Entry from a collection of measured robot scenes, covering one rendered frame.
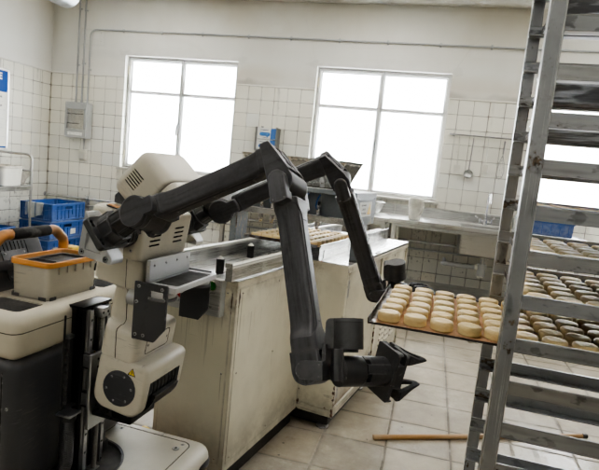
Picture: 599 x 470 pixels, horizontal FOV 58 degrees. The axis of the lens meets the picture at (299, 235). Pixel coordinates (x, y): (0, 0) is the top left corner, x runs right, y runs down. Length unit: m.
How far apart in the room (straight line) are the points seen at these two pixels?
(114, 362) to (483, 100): 4.84
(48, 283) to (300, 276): 0.88
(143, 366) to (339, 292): 1.22
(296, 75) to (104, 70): 2.34
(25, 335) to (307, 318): 0.84
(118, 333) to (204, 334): 0.56
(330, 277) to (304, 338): 1.53
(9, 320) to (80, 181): 5.59
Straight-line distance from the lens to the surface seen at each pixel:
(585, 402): 1.24
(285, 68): 6.10
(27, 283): 1.76
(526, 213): 1.12
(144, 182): 1.49
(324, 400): 2.73
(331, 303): 2.58
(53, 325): 1.69
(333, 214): 2.61
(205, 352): 2.10
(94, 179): 7.02
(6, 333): 1.61
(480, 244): 5.19
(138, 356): 1.60
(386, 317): 1.22
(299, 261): 1.07
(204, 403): 2.17
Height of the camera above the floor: 1.28
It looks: 7 degrees down
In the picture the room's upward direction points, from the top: 6 degrees clockwise
